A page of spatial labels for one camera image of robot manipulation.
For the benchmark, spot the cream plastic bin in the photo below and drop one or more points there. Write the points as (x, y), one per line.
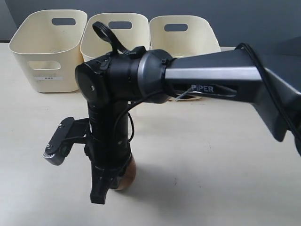
(132, 30)
(183, 35)
(47, 48)

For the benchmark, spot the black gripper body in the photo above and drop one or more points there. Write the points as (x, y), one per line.
(109, 148)

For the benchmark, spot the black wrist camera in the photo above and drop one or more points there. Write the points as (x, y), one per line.
(69, 132)

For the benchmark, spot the cream left plastic bin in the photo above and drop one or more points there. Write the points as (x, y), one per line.
(47, 48)

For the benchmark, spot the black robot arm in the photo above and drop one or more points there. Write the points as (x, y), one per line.
(266, 76)

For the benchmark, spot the cream middle plastic bin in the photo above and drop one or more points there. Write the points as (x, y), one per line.
(132, 30)

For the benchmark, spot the cream right plastic bin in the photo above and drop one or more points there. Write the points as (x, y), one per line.
(183, 35)

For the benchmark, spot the brown wooden cup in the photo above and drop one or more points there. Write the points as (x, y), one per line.
(129, 176)

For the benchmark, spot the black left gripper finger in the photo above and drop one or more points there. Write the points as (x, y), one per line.
(102, 180)

